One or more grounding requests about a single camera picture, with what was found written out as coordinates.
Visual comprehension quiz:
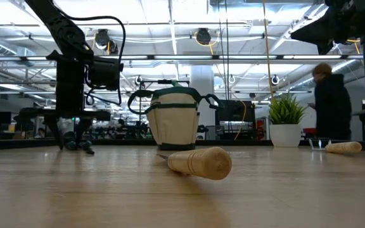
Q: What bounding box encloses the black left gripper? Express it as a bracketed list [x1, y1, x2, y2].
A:
[19, 59, 112, 149]

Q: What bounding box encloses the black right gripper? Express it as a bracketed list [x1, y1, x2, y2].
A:
[290, 0, 365, 55]

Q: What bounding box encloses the wooden handled hand rake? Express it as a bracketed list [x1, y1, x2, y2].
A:
[309, 138, 363, 155]

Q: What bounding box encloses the wooden handled narrow trowel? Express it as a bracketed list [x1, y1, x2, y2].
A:
[156, 146, 233, 181]

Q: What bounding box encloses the cream green gardening bag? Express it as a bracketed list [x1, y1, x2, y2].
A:
[127, 85, 224, 151]

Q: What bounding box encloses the artificial plant in white pot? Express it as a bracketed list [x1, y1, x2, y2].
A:
[268, 93, 309, 148]

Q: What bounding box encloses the black equipment cart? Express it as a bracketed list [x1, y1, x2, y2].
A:
[215, 99, 257, 141]

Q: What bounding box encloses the white building column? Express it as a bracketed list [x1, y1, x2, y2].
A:
[190, 65, 217, 140]

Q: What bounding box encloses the hanging yellow cable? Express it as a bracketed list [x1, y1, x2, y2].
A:
[262, 0, 276, 99]

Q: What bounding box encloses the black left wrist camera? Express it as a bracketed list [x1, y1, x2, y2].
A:
[87, 56, 125, 92]

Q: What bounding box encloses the black ceiling cord reel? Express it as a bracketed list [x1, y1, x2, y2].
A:
[196, 27, 212, 46]
[94, 28, 119, 55]

